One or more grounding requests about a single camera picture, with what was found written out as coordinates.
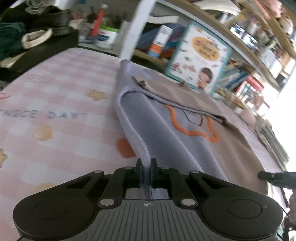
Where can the pink checked bed sheet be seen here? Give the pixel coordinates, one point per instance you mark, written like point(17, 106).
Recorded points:
point(57, 92)

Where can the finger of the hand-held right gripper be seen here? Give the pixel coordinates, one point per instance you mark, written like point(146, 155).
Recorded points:
point(277, 178)

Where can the red tassel ornament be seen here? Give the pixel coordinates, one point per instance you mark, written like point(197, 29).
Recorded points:
point(97, 20)

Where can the dark green cloth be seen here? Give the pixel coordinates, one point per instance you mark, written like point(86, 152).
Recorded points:
point(9, 37)

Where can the row of colourful books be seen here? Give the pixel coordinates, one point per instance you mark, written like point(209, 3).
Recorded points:
point(245, 85)

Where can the blue books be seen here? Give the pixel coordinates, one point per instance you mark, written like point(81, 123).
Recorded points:
point(145, 40)

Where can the white and orange box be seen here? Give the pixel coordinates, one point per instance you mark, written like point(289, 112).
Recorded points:
point(160, 39)

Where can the stack of grey books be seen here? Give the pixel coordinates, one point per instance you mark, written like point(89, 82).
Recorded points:
point(272, 143)

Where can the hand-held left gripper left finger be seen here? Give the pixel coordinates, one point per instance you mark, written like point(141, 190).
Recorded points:
point(140, 174)

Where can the black leather shoe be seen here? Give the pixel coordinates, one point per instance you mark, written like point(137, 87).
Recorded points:
point(57, 18)

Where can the children's picture book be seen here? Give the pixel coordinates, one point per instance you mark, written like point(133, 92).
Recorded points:
point(198, 58)

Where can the lavender and beige garment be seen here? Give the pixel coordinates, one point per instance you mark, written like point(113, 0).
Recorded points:
point(161, 129)

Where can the white shelf unit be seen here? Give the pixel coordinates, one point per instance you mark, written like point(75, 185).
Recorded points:
point(136, 30)

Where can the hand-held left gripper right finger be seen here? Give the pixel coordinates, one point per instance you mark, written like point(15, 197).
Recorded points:
point(154, 174)

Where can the white tub with green lid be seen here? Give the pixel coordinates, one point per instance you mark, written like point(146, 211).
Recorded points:
point(107, 37)

